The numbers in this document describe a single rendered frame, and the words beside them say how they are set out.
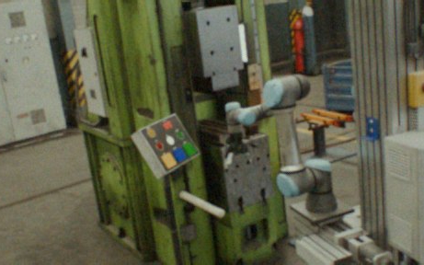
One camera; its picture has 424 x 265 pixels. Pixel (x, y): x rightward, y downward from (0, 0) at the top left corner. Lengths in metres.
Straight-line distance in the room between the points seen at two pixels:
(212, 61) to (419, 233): 1.67
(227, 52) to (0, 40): 5.25
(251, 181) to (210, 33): 1.00
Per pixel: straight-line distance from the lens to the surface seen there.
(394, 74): 2.13
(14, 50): 8.12
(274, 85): 2.26
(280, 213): 3.98
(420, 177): 2.04
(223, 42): 3.26
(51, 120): 8.35
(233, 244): 3.53
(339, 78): 7.18
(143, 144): 2.83
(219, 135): 3.30
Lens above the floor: 1.87
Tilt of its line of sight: 15 degrees down
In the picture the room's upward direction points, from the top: 8 degrees counter-clockwise
